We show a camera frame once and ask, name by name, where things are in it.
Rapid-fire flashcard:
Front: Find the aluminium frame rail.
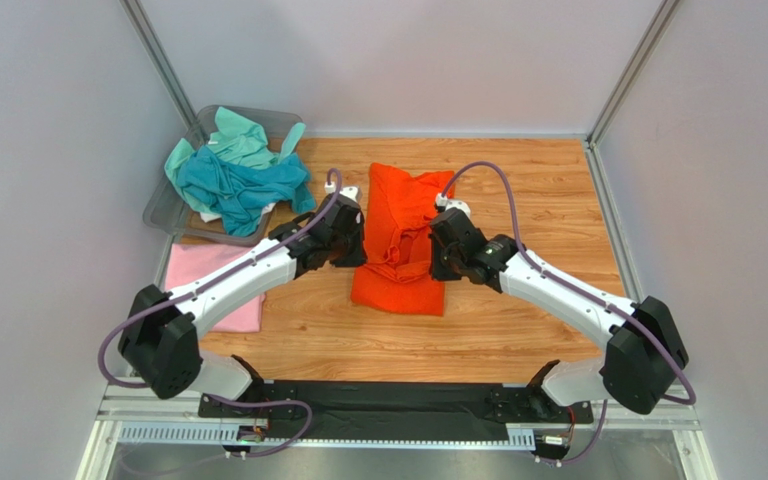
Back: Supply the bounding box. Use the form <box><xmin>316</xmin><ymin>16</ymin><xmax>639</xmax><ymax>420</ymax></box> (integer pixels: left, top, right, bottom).
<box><xmin>76</xmin><ymin>386</ymin><xmax>715</xmax><ymax>479</ymax></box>

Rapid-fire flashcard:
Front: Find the black base cloth strip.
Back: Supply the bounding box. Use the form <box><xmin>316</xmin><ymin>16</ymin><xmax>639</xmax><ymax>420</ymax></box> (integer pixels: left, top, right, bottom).
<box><xmin>264</xmin><ymin>381</ymin><xmax>538</xmax><ymax>441</ymax></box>

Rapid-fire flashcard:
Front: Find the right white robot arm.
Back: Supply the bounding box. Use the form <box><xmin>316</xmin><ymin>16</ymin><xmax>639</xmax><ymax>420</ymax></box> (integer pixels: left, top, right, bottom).
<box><xmin>430</xmin><ymin>204</ymin><xmax>688</xmax><ymax>418</ymax></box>

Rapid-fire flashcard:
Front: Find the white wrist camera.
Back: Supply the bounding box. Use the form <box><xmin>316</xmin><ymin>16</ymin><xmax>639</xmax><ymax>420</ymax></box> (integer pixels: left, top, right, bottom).
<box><xmin>434</xmin><ymin>193</ymin><xmax>471</xmax><ymax>218</ymax></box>
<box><xmin>324</xmin><ymin>181</ymin><xmax>362</xmax><ymax>203</ymax></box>

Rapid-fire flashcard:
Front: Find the white cloth in bin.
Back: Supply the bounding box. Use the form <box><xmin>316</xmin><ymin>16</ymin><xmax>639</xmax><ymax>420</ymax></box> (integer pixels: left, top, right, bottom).
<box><xmin>199</xmin><ymin>202</ymin><xmax>276</xmax><ymax>223</ymax></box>

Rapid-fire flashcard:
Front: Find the light mint t shirt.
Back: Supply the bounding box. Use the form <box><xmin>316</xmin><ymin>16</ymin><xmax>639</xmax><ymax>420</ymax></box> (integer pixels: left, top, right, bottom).
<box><xmin>164</xmin><ymin>106</ymin><xmax>306</xmax><ymax>202</ymax></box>

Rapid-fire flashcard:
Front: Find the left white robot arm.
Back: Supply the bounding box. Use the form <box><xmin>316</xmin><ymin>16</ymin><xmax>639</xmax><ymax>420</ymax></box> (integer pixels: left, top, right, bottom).
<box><xmin>118</xmin><ymin>186</ymin><xmax>366</xmax><ymax>400</ymax></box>

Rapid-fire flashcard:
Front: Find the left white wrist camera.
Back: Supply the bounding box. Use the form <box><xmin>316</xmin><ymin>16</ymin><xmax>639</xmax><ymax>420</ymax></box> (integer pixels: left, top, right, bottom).
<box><xmin>324</xmin><ymin>181</ymin><xmax>362</xmax><ymax>203</ymax></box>

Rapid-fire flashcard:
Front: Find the folded pink t shirt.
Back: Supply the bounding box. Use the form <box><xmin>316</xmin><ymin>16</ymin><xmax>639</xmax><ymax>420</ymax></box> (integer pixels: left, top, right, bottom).
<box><xmin>163</xmin><ymin>244</ymin><xmax>265</xmax><ymax>334</ymax></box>

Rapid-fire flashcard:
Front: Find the dark teal t shirt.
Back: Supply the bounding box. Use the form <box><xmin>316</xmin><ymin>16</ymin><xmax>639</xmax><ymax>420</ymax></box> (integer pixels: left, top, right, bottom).
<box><xmin>172</xmin><ymin>147</ymin><xmax>316</xmax><ymax>237</ymax></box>

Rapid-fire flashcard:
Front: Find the orange t shirt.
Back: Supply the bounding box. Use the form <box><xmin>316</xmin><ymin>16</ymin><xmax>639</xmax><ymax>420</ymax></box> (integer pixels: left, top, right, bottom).
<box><xmin>350</xmin><ymin>163</ymin><xmax>454</xmax><ymax>316</ymax></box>

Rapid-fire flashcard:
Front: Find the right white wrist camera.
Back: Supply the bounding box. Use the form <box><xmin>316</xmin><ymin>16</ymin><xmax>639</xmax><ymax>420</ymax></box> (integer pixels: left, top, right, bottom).
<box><xmin>434</xmin><ymin>193</ymin><xmax>471</xmax><ymax>218</ymax></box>

